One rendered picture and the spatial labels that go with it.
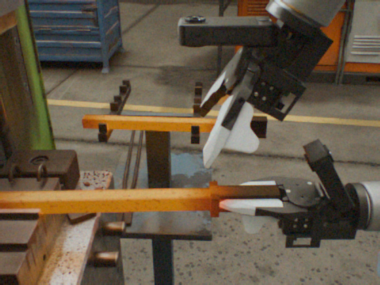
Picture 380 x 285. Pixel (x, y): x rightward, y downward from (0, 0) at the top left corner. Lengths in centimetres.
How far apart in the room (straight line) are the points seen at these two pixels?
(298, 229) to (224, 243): 140
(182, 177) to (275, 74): 76
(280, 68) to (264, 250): 156
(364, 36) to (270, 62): 360
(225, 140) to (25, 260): 31
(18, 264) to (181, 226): 53
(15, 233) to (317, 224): 43
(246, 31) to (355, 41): 362
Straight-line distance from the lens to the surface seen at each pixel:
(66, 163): 78
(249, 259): 196
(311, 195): 63
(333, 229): 67
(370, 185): 66
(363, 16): 407
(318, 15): 49
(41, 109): 108
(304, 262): 200
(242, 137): 50
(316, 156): 57
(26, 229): 63
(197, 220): 106
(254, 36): 50
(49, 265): 67
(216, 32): 49
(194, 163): 128
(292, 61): 52
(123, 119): 95
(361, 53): 414
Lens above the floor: 137
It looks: 29 degrees down
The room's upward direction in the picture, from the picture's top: straight up
